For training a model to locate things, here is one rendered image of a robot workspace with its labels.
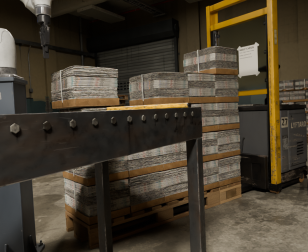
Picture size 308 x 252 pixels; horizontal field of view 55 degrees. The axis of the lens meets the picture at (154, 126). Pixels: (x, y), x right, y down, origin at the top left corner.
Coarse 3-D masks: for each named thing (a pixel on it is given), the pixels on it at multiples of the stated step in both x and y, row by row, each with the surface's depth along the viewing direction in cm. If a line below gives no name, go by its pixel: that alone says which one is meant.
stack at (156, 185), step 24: (216, 120) 241; (216, 144) 242; (120, 168) 186; (216, 168) 241; (72, 192) 190; (120, 192) 187; (144, 192) 198; (168, 192) 211; (216, 192) 242; (72, 216) 193; (120, 216) 187; (144, 216) 217; (168, 216) 211; (96, 240) 177
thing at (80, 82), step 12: (72, 72) 166; (84, 72) 169; (96, 72) 173; (108, 72) 178; (72, 84) 167; (84, 84) 169; (96, 84) 174; (108, 84) 179; (72, 96) 168; (84, 96) 169; (96, 96) 174; (108, 96) 178
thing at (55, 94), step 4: (56, 72) 186; (52, 76) 192; (56, 76) 186; (52, 80) 192; (56, 80) 187; (52, 84) 192; (56, 84) 187; (52, 88) 193; (56, 88) 187; (52, 92) 192; (56, 92) 187; (52, 96) 192; (56, 96) 187; (52, 100) 194; (56, 100) 188; (56, 108) 193; (60, 108) 189; (64, 108) 187
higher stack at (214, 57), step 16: (208, 48) 244; (224, 48) 246; (192, 64) 260; (208, 64) 246; (224, 64) 246; (224, 80) 246; (224, 96) 247; (224, 112) 247; (224, 144) 248; (224, 160) 247; (224, 176) 248; (224, 192) 248; (240, 192) 261
